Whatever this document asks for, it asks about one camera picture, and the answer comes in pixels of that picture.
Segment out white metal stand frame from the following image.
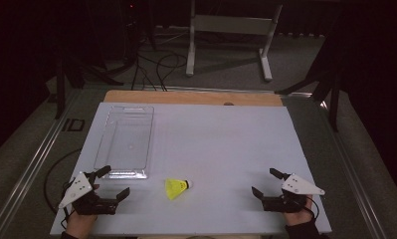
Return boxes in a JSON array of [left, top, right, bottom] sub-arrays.
[[185, 0, 284, 83]]

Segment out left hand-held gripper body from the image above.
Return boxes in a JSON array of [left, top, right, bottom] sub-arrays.
[[58, 171, 119, 216]]

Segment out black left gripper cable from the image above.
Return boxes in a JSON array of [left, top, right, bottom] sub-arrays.
[[43, 148, 85, 231]]

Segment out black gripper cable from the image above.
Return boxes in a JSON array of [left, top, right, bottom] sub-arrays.
[[43, 148, 85, 231], [305, 197, 320, 220]]

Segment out black floor cables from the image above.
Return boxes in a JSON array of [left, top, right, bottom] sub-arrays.
[[130, 51, 188, 93]]

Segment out white table cover board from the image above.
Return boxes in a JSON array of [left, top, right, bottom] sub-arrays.
[[50, 102, 332, 237]]

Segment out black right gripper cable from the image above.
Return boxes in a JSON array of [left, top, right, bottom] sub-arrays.
[[305, 197, 320, 220]]

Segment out person's right hand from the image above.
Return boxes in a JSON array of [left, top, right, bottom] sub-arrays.
[[284, 195, 315, 227]]

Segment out yellow shuttlecock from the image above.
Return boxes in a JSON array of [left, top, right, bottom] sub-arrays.
[[164, 178, 194, 201]]

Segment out person's left hand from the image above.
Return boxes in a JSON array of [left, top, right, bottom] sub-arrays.
[[66, 184, 100, 238]]

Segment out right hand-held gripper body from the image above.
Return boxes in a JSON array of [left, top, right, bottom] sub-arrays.
[[262, 172, 326, 214]]

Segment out metal floor rail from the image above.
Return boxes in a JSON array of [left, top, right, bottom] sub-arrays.
[[313, 96, 388, 239], [0, 89, 83, 239]]

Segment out clear plastic tray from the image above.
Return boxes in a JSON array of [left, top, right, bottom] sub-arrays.
[[94, 105, 155, 180]]

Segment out black stand legs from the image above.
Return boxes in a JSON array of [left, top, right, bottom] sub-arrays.
[[54, 46, 124, 120], [275, 29, 344, 133]]

